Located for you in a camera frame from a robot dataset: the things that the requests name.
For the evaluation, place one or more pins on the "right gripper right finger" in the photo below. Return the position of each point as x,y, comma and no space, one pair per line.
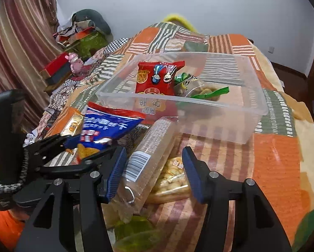
256,225

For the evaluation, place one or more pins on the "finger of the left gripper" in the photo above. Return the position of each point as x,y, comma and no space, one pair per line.
107,161
47,148

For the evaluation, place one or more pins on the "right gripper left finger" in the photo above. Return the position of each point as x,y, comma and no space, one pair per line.
52,199

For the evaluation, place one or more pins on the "blue biscuit bag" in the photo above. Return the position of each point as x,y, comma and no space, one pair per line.
101,127

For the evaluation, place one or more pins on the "clear cracker sleeve pack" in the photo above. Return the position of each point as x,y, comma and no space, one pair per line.
145,164

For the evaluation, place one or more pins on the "green jelly cup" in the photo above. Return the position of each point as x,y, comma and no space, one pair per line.
137,235

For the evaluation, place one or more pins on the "orange rice cracker pack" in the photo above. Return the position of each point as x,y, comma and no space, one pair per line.
171,185

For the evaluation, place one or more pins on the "clear plastic storage bin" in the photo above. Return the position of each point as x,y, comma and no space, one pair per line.
233,117

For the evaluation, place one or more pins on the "small gold snack packet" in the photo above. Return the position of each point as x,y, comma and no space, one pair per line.
73,125

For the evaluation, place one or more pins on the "checkered patchwork quilt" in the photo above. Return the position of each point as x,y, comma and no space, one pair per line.
100,67

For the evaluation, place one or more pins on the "patchwork orange striped blanket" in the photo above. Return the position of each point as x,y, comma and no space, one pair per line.
280,153

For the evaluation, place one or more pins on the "red gift box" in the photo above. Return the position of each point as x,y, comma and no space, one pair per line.
56,69

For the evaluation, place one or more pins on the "pink plush toy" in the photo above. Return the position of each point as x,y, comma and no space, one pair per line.
75,62

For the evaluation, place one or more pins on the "red snack bag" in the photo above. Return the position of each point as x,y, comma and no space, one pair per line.
157,78

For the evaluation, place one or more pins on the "green gift box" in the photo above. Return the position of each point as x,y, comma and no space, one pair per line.
86,47

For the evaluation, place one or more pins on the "striped red curtain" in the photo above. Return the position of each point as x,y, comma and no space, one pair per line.
27,45

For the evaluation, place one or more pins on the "green wrapped snack pack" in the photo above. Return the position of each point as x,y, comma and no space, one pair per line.
186,85

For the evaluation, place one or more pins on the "white wall socket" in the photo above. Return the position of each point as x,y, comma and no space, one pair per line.
271,50

